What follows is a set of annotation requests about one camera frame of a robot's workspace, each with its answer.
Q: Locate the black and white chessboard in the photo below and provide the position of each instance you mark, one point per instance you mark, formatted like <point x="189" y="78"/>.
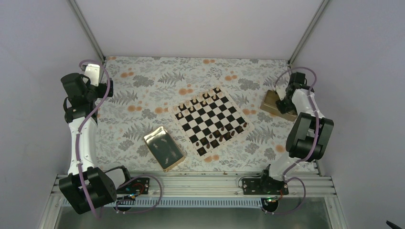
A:
<point x="206" y="113"/>

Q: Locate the gold tin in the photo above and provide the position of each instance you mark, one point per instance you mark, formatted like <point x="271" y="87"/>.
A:
<point x="269" y="105"/>
<point x="167" y="153"/>

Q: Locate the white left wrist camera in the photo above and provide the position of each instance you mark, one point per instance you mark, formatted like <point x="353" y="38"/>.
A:
<point x="92" y="72"/>

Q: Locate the aluminium rail frame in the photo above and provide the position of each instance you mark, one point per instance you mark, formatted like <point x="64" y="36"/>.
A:
<point x="207" y="200"/>

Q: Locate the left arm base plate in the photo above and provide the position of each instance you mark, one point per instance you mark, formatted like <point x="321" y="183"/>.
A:
<point x="137" y="187"/>

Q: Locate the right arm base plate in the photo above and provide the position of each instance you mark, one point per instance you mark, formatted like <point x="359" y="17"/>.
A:
<point x="257" y="186"/>

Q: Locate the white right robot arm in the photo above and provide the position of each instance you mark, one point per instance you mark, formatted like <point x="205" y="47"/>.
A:
<point x="310" y="134"/>

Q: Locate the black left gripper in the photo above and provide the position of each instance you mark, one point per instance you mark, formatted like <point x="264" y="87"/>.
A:
<point x="103" y="89"/>

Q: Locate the floral patterned table mat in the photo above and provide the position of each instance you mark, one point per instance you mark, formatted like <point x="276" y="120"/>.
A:
<point x="144" y="89"/>

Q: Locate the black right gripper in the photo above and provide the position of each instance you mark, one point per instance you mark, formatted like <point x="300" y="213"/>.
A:
<point x="283" y="110"/>

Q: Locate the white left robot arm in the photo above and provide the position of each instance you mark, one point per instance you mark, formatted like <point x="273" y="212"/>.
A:
<point x="86" y="186"/>

